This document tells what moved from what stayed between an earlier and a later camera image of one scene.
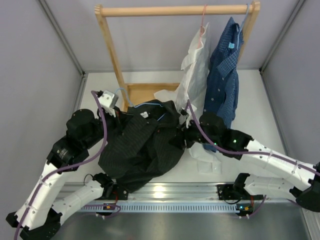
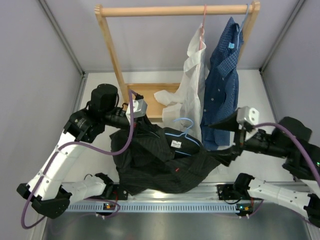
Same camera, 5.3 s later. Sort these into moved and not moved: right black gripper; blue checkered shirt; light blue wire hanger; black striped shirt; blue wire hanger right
Moved: light blue wire hanger; black striped shirt; right black gripper
Not moved: blue wire hanger right; blue checkered shirt
